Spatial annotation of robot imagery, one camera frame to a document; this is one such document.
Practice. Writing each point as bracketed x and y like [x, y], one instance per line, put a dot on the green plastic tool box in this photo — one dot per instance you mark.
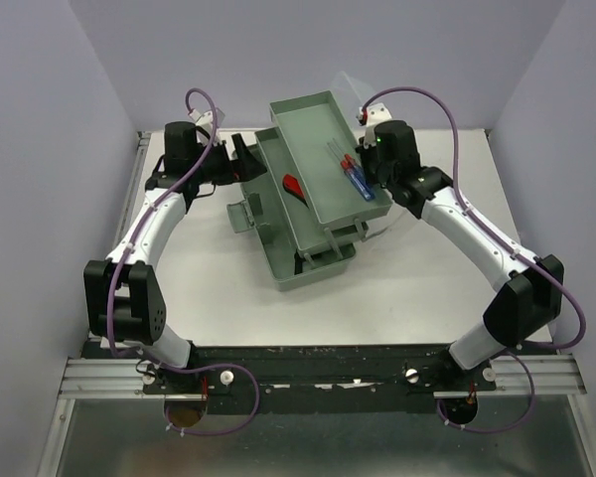
[309, 139]

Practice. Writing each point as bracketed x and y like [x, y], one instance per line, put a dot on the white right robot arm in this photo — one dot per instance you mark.
[527, 297]

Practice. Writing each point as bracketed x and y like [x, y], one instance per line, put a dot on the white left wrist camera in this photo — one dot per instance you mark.
[207, 120]

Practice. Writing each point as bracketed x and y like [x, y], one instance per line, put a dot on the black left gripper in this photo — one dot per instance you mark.
[245, 168]

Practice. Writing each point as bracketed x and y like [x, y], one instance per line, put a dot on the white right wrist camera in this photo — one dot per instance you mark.
[373, 114]

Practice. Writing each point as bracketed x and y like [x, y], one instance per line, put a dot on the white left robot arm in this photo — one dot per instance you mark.
[124, 301]

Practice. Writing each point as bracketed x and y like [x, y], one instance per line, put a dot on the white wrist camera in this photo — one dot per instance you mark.
[373, 114]
[207, 120]

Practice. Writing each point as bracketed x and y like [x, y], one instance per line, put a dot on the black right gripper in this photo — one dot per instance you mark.
[365, 151]

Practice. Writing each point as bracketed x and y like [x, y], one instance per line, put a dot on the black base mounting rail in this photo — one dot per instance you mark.
[319, 379]

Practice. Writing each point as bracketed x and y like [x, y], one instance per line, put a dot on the aluminium frame rail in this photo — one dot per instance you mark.
[101, 379]

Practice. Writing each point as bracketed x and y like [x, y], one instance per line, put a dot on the small steel claw hammer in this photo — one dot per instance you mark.
[298, 264]

